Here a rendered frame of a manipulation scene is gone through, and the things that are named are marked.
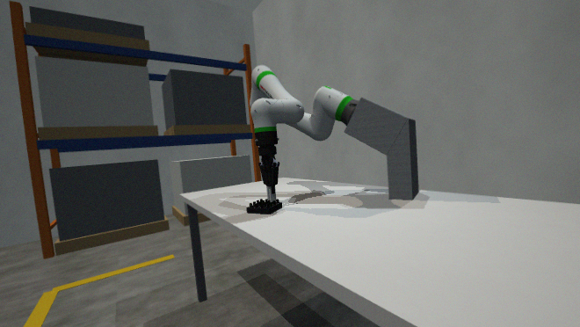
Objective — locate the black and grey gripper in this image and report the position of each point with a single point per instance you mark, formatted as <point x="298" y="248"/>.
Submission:
<point x="269" y="169"/>

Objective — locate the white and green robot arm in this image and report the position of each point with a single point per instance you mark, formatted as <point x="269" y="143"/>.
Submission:
<point x="328" y="105"/>

